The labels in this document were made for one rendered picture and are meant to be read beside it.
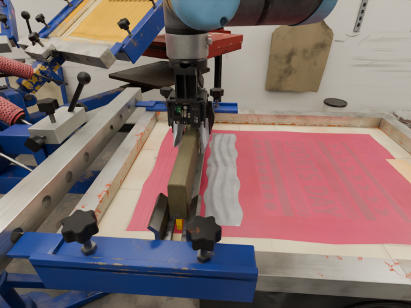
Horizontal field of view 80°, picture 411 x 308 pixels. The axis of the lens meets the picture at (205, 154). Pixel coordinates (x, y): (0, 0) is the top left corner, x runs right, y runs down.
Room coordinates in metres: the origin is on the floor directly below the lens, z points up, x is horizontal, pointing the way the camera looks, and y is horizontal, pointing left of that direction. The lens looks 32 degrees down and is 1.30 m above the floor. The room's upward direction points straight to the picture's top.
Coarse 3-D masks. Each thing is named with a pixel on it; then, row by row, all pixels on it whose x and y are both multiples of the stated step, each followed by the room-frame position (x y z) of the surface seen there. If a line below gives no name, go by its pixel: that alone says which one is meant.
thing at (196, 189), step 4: (200, 152) 0.49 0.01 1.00; (204, 152) 0.50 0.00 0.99; (200, 156) 0.47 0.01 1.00; (200, 160) 0.45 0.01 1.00; (196, 164) 0.44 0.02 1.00; (200, 164) 0.44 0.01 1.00; (196, 168) 0.42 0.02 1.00; (200, 168) 0.42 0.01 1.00; (196, 172) 0.41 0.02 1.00; (200, 172) 0.41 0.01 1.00; (196, 176) 0.40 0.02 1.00; (200, 176) 0.40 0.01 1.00; (196, 180) 0.38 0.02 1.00; (200, 180) 0.38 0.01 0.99; (196, 184) 0.37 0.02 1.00; (200, 184) 0.38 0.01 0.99; (196, 188) 0.36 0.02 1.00; (192, 192) 0.35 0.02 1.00; (196, 192) 0.35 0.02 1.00; (192, 196) 0.34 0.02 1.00
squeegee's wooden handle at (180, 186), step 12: (192, 132) 0.46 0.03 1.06; (180, 144) 0.42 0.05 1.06; (192, 144) 0.41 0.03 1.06; (180, 156) 0.37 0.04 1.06; (192, 156) 0.38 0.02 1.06; (180, 168) 0.33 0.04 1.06; (192, 168) 0.37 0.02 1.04; (180, 180) 0.30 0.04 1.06; (192, 180) 0.36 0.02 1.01; (168, 192) 0.29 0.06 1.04; (180, 192) 0.29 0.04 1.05; (180, 204) 0.29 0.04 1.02; (180, 216) 0.29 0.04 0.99
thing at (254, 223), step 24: (168, 168) 0.48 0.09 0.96; (240, 168) 0.48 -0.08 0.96; (144, 192) 0.39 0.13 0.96; (240, 192) 0.39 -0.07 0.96; (408, 192) 0.39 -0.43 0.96; (144, 216) 0.32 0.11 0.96; (264, 216) 0.32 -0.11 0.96; (288, 216) 0.32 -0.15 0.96; (312, 240) 0.27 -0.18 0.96; (336, 240) 0.27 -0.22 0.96; (360, 240) 0.27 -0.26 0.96; (384, 240) 0.27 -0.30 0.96; (408, 240) 0.27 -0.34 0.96
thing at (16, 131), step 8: (8, 128) 0.52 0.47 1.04; (16, 128) 0.52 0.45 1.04; (24, 128) 0.52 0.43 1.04; (0, 136) 0.49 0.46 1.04; (8, 136) 0.49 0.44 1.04; (16, 136) 0.49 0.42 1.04; (24, 136) 0.48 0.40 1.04; (8, 144) 0.49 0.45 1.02; (16, 144) 0.49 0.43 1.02; (48, 144) 0.48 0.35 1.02; (56, 144) 0.48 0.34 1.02; (8, 152) 0.49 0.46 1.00; (16, 152) 0.49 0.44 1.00; (24, 152) 0.48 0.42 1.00; (48, 152) 0.48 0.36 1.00
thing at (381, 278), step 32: (384, 128) 0.67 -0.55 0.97; (128, 160) 0.48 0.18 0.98; (96, 192) 0.35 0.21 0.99; (256, 256) 0.22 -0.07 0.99; (288, 256) 0.22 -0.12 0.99; (320, 256) 0.22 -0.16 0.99; (352, 256) 0.22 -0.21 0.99; (256, 288) 0.19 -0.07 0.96; (288, 288) 0.19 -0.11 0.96; (320, 288) 0.18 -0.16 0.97; (352, 288) 0.18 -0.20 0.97; (384, 288) 0.18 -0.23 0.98
